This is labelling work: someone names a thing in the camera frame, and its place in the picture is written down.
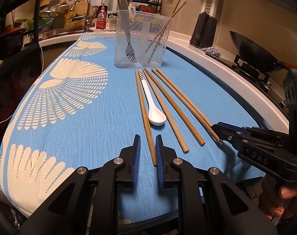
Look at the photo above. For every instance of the person's right hand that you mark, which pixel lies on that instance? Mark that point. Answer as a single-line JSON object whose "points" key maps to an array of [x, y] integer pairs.
{"points": [[280, 200]]}

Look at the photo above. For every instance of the black spice rack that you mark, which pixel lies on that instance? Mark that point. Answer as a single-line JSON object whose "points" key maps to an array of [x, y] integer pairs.
{"points": [[148, 5]]}

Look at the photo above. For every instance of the black glass gas stove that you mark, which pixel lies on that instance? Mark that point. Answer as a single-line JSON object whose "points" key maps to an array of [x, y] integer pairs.
{"points": [[273, 95]]}

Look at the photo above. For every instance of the black shelving rack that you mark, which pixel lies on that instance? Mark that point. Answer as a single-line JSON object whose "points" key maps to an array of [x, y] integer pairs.
{"points": [[37, 9]]}

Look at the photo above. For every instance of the wooden cutting board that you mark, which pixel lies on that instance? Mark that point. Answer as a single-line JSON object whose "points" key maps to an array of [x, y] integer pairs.
{"points": [[76, 14]]}

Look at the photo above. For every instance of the black pot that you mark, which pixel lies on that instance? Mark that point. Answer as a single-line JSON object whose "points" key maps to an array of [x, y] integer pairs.
{"points": [[9, 41]]}

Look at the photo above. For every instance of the black electric kettle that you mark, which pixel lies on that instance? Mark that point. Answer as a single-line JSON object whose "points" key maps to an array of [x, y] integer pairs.
{"points": [[203, 30]]}

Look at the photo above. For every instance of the blue printed tablecloth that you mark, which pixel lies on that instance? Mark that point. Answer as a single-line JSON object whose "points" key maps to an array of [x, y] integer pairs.
{"points": [[89, 132]]}

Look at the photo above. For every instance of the black pan support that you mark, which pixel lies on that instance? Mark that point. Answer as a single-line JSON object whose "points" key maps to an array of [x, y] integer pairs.
{"points": [[251, 69]]}

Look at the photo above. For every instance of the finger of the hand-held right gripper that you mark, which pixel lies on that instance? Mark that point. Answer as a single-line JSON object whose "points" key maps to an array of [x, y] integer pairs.
{"points": [[226, 135], [232, 127]]}

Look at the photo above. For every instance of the clear plastic utensil holder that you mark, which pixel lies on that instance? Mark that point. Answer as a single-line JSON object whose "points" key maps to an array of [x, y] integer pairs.
{"points": [[141, 39]]}

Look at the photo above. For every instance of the wide wall vent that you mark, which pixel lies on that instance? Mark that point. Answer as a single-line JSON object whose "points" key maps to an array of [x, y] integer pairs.
{"points": [[220, 11]]}

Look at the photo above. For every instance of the chrome kitchen faucet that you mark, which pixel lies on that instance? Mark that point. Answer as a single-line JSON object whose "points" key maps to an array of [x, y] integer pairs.
{"points": [[86, 9]]}

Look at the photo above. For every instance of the glass jar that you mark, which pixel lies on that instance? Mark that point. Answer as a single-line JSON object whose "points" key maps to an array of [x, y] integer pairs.
{"points": [[113, 20]]}

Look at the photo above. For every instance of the green plastic basin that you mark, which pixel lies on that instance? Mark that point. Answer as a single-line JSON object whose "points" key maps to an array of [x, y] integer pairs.
{"points": [[44, 22]]}

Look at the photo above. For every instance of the narrow wall vent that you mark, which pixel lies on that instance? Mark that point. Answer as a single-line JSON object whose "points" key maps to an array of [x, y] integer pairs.
{"points": [[209, 2]]}

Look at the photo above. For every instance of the black wok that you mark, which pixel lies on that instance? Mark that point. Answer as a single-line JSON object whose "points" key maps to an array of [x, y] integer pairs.
{"points": [[253, 53]]}

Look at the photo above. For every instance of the grey knitted dishcloth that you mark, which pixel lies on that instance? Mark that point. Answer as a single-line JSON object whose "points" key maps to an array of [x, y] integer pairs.
{"points": [[212, 52]]}

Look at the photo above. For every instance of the metal fork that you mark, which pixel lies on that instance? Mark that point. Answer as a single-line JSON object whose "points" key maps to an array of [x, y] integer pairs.
{"points": [[125, 17]]}

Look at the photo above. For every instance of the white ceramic spoon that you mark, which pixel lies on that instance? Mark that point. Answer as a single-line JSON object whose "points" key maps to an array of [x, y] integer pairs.
{"points": [[157, 117]]}

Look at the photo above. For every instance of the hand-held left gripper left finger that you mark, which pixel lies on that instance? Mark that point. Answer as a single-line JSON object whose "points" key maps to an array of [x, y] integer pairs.
{"points": [[136, 160]]}

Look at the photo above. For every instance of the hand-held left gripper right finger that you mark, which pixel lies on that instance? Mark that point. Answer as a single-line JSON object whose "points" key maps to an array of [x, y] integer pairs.
{"points": [[160, 162]]}

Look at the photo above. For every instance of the pink dish soap bottle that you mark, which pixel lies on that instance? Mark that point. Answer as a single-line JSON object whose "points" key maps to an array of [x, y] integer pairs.
{"points": [[102, 17]]}

